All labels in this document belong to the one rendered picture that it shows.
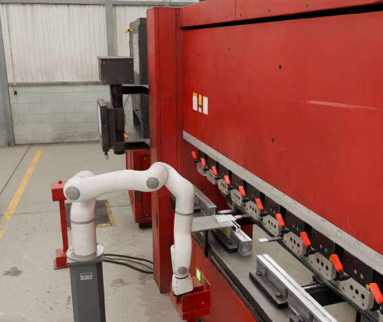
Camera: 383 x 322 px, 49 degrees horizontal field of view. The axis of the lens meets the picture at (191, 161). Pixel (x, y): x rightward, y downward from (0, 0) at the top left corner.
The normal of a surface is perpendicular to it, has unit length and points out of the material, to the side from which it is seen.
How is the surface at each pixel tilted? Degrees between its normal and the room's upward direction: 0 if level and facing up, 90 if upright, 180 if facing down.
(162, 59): 90
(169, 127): 90
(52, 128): 90
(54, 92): 90
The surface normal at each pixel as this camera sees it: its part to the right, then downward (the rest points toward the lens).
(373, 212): -0.95, 0.08
